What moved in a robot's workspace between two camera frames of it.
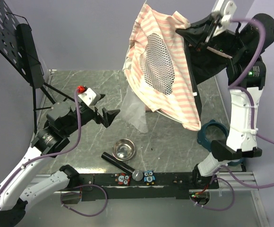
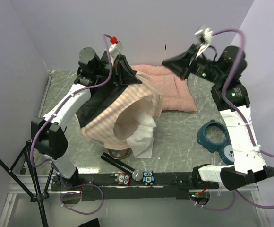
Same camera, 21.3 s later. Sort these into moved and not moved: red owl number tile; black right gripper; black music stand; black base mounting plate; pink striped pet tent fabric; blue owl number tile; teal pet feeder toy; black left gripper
Moved: black music stand; pink striped pet tent fabric; black left gripper; black right gripper
Not moved: blue owl number tile; black base mounting plate; teal pet feeder toy; red owl number tile
